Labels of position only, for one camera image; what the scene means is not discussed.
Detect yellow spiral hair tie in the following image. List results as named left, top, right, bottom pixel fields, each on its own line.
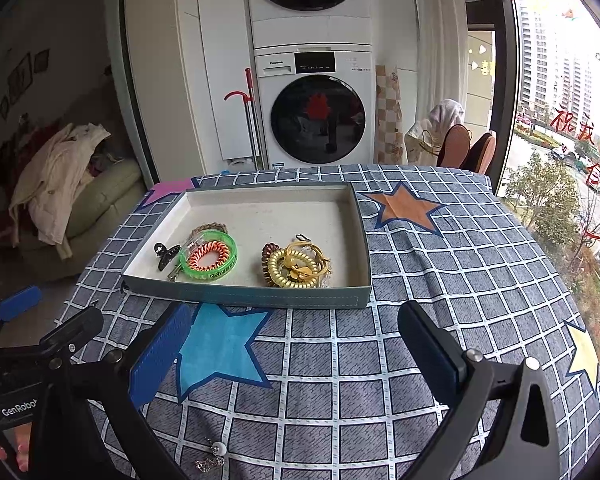
left=266, top=246, right=321, bottom=289

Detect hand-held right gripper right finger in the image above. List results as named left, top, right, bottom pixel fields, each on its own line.
left=397, top=301, right=576, bottom=480

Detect clear crystal bead chain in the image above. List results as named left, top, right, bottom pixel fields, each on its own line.
left=292, top=232, right=336, bottom=288

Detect grey-green shallow tray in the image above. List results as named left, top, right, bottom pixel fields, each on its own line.
left=120, top=182, right=373, bottom=310

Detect white washing machine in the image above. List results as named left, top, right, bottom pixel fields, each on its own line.
left=252, top=45, right=381, bottom=170

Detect orange spiral hair tie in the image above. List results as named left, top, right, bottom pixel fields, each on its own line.
left=187, top=241, right=230, bottom=272

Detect pale green sofa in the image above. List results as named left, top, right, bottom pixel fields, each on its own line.
left=20, top=157, right=146, bottom=281

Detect paper bag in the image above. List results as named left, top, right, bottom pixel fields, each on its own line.
left=405, top=127, right=441, bottom=166

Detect silver chain with pearl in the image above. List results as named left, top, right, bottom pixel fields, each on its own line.
left=195, top=437, right=227, bottom=476

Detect brown spiral hair tie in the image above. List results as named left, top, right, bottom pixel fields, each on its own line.
left=261, top=242, right=282, bottom=288

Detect cream jacket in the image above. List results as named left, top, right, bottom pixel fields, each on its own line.
left=9, top=122, right=112, bottom=246

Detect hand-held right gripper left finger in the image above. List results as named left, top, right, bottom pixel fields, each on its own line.
left=22, top=301, right=197, bottom=480

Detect checked beige cloth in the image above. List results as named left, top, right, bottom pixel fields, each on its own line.
left=375, top=65, right=406, bottom=165

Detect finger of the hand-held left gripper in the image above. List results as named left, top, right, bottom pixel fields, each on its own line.
left=39, top=306, right=104, bottom=361
left=0, top=286, right=42, bottom=322

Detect dark hair claw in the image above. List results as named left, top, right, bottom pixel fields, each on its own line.
left=153, top=242, right=182, bottom=273

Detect white dryer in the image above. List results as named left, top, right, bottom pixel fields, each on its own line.
left=242, top=0, right=373, bottom=51

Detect dark red clothing pile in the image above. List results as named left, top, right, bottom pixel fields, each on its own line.
left=0, top=117, right=63, bottom=246

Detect red-handled mop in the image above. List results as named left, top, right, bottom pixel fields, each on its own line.
left=224, top=69, right=267, bottom=171

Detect yellow flower hair tie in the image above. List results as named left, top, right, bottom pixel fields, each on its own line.
left=284, top=241, right=333, bottom=281

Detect green translucent bracelet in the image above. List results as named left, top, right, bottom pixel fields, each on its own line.
left=179, top=230, right=238, bottom=281

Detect white towel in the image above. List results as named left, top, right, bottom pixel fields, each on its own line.
left=426, top=99, right=466, bottom=136

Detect brown chair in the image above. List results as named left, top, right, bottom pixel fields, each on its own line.
left=467, top=131, right=497, bottom=175
left=437, top=124, right=473, bottom=168

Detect person's left hand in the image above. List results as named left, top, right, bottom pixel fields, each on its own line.
left=0, top=422, right=32, bottom=477

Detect grey checked star blanket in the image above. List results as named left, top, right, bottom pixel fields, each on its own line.
left=55, top=162, right=600, bottom=480

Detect wall picture frames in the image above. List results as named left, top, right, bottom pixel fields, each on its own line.
left=0, top=49, right=51, bottom=121

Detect brown braided hair tie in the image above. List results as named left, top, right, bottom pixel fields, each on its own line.
left=190, top=221, right=228, bottom=241

